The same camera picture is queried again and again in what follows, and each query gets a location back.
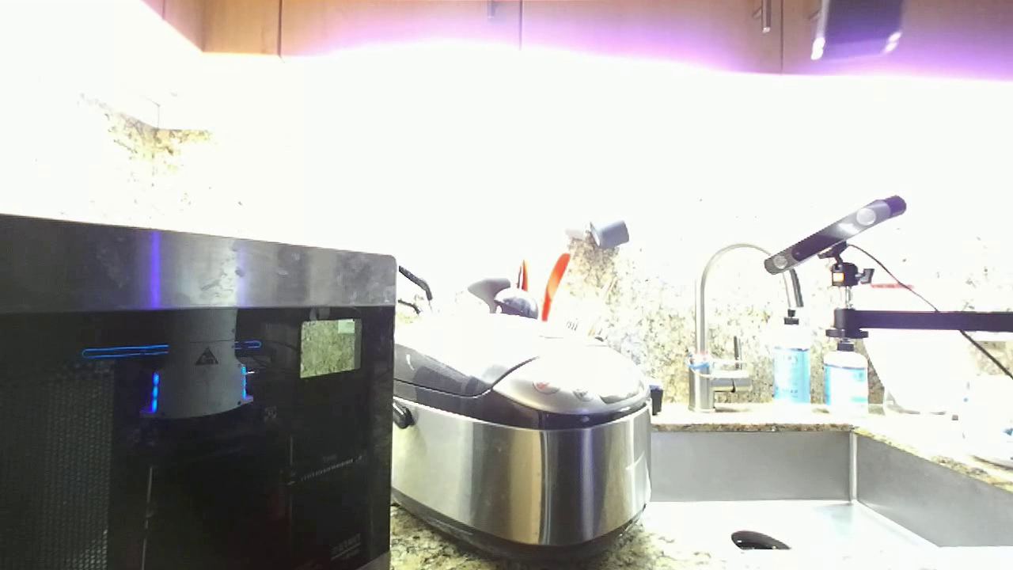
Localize black ladle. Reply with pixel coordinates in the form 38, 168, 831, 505
465, 275, 541, 320

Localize orange spatula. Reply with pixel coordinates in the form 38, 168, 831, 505
537, 249, 576, 322

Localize grey utensil head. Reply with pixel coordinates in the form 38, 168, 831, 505
565, 220, 633, 255

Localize stainless steel rice cooker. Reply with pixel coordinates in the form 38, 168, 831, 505
388, 304, 669, 561

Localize chrome kitchen faucet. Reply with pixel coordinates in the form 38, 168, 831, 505
688, 240, 808, 415

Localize wooden upper cabinets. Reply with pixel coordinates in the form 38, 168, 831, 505
140, 0, 1013, 81

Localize blue liquid soap bottle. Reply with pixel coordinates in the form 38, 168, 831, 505
769, 317, 818, 410

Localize stainless steel sink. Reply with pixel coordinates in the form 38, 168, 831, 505
646, 423, 1013, 570

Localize clear soap bottle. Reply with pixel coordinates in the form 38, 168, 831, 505
819, 340, 875, 415

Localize black sink drain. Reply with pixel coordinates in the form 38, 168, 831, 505
727, 529, 794, 553

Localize black thin utensil handle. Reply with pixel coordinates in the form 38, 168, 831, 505
397, 264, 436, 304

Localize black stereo camera bar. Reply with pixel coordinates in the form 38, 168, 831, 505
760, 193, 912, 280

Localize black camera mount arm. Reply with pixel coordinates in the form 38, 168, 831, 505
823, 245, 1013, 345

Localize black camera cable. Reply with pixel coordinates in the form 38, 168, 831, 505
848, 240, 1013, 383

